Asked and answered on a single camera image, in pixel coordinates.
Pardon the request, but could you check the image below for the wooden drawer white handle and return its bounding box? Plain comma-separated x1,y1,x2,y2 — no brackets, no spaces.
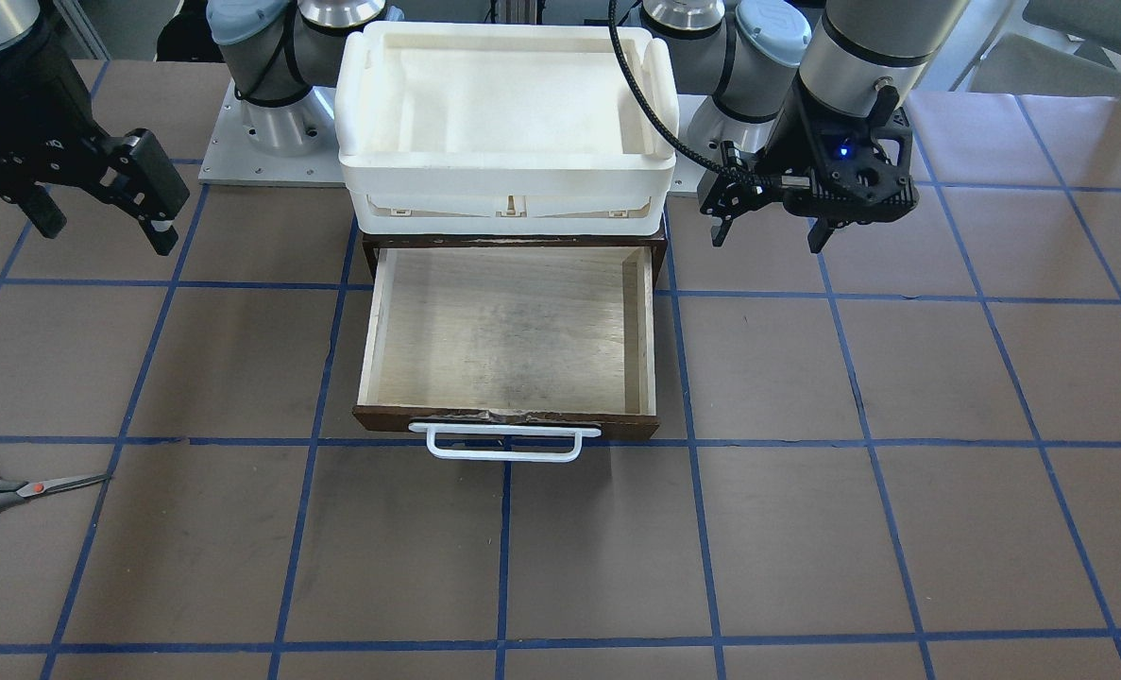
352,241,661,463

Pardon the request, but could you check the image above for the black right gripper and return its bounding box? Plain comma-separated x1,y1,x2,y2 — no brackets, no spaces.
0,27,189,257

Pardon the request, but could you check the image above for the white plastic tray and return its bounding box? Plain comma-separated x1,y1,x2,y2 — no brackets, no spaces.
334,21,680,236

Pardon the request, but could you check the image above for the grey metal base plate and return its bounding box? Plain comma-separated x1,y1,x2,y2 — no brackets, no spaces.
200,81,707,197

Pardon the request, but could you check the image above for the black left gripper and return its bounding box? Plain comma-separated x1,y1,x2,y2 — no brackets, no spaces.
700,106,921,254

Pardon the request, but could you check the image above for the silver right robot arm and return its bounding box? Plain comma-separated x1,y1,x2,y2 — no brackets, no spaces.
0,1,399,255

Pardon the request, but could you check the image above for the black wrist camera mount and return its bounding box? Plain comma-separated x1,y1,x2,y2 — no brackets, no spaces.
787,106,921,226

